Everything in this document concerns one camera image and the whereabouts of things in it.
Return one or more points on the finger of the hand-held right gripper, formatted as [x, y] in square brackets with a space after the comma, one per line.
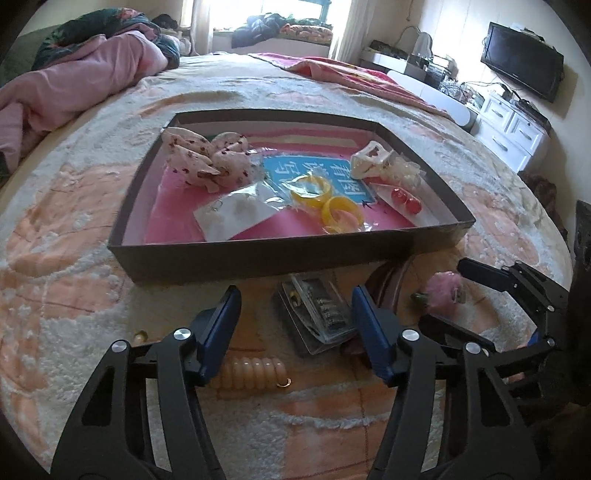
[443, 328]
[482, 273]

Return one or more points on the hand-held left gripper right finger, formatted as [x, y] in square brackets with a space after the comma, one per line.
[371, 332]

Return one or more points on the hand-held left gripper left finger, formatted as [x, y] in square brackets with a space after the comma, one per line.
[221, 323]

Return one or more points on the clear case of hair pins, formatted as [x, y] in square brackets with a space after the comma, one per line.
[318, 314]

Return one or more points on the grey cardboard box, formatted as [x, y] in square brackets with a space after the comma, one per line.
[231, 263]

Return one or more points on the pearl earrings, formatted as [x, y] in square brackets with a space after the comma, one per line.
[235, 217]

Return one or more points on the red ball earrings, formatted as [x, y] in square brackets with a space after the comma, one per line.
[398, 196]

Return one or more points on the bagged yellow hoop earrings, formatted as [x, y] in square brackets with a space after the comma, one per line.
[342, 203]

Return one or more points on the white bow hair clip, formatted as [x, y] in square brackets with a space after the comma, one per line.
[369, 161]

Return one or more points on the polka-dot bow scrunchie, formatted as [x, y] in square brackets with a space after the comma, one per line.
[189, 157]

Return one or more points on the brown headband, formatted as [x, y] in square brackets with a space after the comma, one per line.
[392, 279]

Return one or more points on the dark brown bag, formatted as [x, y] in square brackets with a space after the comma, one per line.
[542, 198]

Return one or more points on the small cream bead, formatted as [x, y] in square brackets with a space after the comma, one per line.
[140, 336]

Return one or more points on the pink sheet with blue label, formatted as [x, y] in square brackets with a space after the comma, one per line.
[281, 230]

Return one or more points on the white drawer cabinet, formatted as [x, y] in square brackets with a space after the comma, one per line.
[508, 129]

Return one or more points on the black set-top device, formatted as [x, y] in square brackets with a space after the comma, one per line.
[531, 110]

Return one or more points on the peach patterned bed blanket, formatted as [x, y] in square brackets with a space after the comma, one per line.
[69, 207]

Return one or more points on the white dressing table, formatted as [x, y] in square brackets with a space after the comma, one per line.
[415, 78]

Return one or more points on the pink red blanket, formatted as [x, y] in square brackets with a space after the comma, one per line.
[351, 78]

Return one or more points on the dressing table mirror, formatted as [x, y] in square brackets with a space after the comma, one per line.
[421, 41]

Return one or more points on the pink quilt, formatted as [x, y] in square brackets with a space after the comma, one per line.
[69, 87]

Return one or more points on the sheer white curtain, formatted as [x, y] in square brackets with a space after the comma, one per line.
[202, 25]
[346, 27]

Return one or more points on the clothes pile on windowsill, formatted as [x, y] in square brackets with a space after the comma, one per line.
[258, 28]

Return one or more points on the colourful folded blanket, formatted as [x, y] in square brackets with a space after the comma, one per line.
[307, 31]

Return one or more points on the dark floral quilt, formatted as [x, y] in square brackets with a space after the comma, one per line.
[92, 27]

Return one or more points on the window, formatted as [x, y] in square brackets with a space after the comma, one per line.
[295, 3]

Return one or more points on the green padded headboard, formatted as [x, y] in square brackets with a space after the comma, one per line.
[18, 55]

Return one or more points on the black wall television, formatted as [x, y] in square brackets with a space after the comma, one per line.
[521, 60]

